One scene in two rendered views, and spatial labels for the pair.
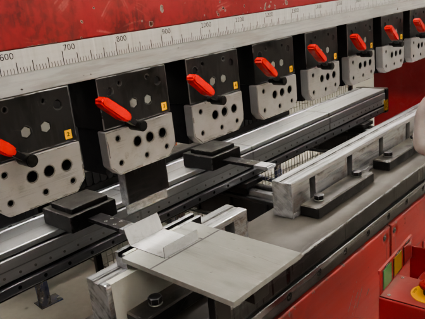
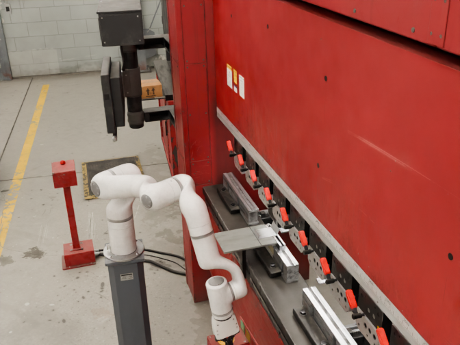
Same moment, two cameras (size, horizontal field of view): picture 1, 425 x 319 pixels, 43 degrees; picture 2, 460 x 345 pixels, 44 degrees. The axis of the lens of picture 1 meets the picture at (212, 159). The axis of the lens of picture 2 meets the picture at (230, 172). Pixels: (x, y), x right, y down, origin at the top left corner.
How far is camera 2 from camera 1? 3.04 m
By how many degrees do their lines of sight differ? 108
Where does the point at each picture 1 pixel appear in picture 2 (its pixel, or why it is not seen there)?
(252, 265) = (228, 241)
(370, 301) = not seen: outside the picture
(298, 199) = (305, 302)
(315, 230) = (282, 307)
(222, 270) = (232, 236)
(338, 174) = (326, 333)
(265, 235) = (294, 291)
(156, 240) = (267, 231)
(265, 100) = (291, 231)
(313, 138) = not seen: outside the picture
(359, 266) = not seen: outside the picture
